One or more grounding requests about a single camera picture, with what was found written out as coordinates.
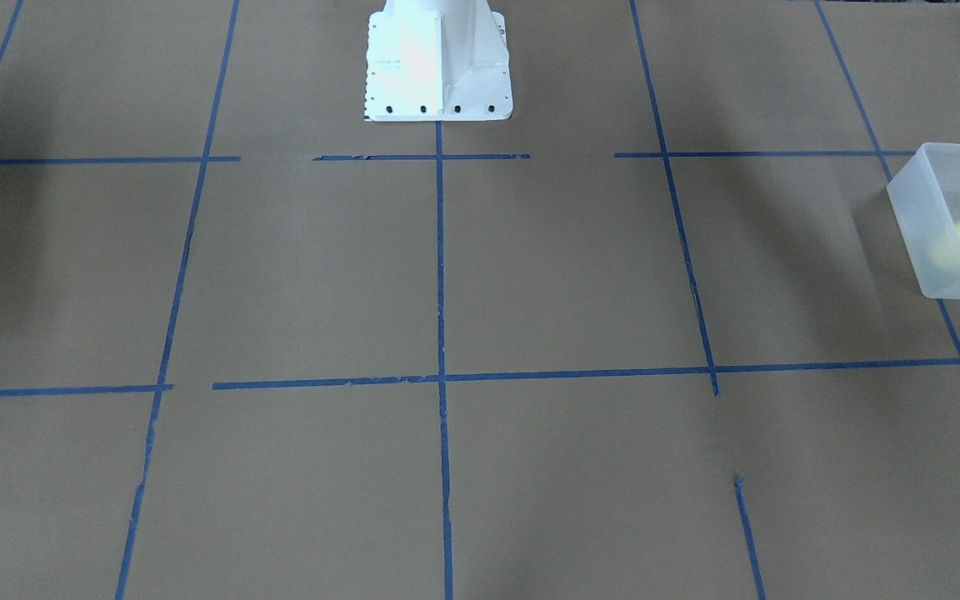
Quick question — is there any translucent plastic box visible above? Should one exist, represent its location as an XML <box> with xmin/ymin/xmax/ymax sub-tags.
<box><xmin>887</xmin><ymin>142</ymin><xmax>960</xmax><ymax>299</ymax></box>

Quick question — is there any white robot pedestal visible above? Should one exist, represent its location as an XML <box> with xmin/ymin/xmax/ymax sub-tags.
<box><xmin>363</xmin><ymin>1</ymin><xmax>514</xmax><ymax>123</ymax></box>

